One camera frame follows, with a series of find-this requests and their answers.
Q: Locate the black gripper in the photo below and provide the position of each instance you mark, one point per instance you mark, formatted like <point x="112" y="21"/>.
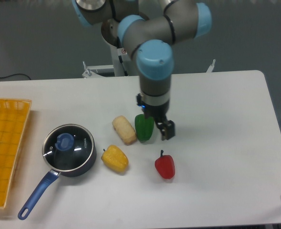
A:
<point x="158" y="113"/>

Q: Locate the glass pot lid blue knob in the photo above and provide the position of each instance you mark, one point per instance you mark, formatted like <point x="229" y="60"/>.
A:
<point x="69" y="149"/>

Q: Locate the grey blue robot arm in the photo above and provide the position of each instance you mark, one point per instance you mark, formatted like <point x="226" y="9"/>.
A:
<point x="148" y="44"/>

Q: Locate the green bell pepper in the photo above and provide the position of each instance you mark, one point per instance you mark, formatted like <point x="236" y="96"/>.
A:
<point x="144" y="127"/>

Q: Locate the red bell pepper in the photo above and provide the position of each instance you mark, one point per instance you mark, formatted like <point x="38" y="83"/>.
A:
<point x="165" y="166"/>

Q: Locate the beige bread loaf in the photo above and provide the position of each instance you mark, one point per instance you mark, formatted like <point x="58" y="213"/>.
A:
<point x="124" y="129"/>

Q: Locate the yellow bell pepper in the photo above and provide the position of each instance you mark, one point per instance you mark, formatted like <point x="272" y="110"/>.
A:
<point x="115" y="159"/>

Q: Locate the yellow plastic basket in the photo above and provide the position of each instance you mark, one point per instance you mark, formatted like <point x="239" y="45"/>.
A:
<point x="14" y="115"/>

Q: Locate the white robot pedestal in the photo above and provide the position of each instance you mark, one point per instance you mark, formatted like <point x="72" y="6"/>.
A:
<point x="113" y="31"/>

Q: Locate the white metal base frame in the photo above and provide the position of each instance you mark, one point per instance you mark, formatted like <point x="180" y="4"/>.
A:
<point x="95" y="70"/>

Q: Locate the dark saucepan blue handle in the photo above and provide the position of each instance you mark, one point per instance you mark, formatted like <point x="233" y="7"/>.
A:
<point x="46" y="181"/>

